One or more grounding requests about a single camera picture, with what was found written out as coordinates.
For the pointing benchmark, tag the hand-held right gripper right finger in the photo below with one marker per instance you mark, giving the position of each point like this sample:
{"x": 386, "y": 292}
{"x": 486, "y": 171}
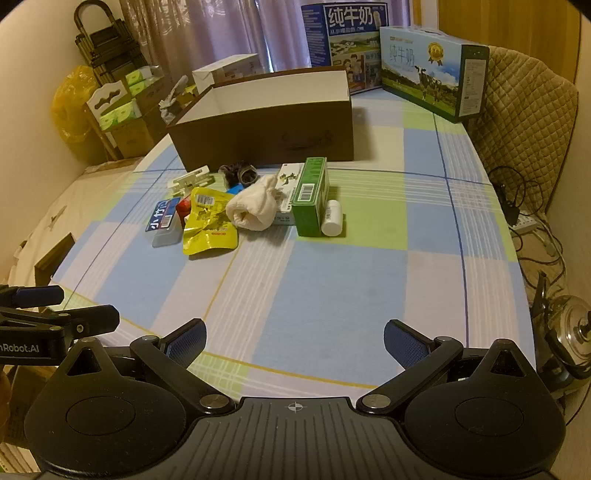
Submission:
{"x": 404, "y": 344}

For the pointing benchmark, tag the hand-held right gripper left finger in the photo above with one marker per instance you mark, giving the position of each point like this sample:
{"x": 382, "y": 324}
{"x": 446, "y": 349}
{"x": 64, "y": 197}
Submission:
{"x": 187, "y": 341}

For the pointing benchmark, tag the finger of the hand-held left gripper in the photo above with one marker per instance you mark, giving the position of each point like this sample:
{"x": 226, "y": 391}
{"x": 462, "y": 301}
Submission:
{"x": 41, "y": 295}
{"x": 92, "y": 319}

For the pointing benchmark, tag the yellow snack packet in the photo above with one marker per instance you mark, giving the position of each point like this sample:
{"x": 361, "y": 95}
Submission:
{"x": 207, "y": 226}

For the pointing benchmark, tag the blue floss pick case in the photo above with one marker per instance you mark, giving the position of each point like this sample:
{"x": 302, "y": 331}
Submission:
{"x": 161, "y": 224}

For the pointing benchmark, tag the red candy packet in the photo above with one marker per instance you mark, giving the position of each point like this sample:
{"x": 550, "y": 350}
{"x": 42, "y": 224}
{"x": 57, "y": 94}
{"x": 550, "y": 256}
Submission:
{"x": 183, "y": 206}

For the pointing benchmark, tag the small white bottle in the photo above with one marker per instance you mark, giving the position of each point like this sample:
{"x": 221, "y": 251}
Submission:
{"x": 331, "y": 219}

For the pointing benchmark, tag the small blue packet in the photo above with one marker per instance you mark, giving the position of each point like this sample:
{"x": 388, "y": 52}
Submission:
{"x": 235, "y": 190}

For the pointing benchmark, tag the white plastic clip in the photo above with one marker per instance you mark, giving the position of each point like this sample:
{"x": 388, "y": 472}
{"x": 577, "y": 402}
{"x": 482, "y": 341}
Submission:
{"x": 189, "y": 180}

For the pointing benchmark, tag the green medicine box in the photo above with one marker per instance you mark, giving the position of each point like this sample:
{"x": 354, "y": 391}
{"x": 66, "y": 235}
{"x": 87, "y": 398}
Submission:
{"x": 310, "y": 203}

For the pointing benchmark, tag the dark scrunchie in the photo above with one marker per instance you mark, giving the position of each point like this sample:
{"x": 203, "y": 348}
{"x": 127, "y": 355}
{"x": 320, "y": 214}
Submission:
{"x": 240, "y": 174}

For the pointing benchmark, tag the white leaf-print box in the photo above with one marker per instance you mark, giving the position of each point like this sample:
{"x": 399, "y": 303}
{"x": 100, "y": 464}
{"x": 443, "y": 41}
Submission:
{"x": 288, "y": 174}

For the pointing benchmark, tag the brown cardboard box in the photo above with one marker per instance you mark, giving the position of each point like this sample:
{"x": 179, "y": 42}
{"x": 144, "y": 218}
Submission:
{"x": 258, "y": 134}

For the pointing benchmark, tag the open floor cardboard carton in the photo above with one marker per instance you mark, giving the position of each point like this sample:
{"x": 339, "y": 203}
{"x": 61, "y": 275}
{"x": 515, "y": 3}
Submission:
{"x": 53, "y": 258}

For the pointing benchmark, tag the metal kettle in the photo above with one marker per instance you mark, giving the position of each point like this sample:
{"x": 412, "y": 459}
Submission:
{"x": 568, "y": 332}

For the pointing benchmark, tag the yellow plastic bag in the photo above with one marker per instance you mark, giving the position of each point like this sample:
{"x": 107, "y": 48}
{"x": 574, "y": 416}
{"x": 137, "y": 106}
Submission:
{"x": 69, "y": 115}

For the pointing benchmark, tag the brown carton of green tissues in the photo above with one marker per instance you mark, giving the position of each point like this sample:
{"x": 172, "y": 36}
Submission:
{"x": 147, "y": 101}

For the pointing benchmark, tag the clear plastic bag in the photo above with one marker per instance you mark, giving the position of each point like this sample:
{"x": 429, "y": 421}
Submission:
{"x": 171, "y": 104}

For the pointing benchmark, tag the quilted beige chair cover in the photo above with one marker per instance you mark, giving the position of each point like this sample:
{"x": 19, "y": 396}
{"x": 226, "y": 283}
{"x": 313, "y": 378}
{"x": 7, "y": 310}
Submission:
{"x": 521, "y": 124}

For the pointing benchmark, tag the black folding rack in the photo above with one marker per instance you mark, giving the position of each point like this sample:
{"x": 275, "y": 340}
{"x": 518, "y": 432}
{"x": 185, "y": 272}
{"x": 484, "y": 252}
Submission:
{"x": 108, "y": 44}

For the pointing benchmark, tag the light blue cow milk carton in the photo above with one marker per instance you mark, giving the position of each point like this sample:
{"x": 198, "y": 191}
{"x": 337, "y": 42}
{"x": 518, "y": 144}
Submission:
{"x": 425, "y": 78}

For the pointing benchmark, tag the white appliance box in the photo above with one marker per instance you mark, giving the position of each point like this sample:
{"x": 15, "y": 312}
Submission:
{"x": 221, "y": 71}

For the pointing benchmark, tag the beige patterned curtain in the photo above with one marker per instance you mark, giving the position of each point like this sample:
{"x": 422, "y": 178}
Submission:
{"x": 152, "y": 32}

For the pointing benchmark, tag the tall dark blue milk carton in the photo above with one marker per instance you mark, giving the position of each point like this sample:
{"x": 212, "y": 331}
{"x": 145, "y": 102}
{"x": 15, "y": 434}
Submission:
{"x": 346, "y": 46}

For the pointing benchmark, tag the lilac sheer curtain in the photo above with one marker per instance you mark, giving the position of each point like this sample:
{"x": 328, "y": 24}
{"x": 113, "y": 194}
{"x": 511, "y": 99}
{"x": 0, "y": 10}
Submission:
{"x": 277, "y": 32}

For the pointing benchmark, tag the wooden door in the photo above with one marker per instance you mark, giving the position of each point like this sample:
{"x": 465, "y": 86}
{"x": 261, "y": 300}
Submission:
{"x": 508, "y": 23}

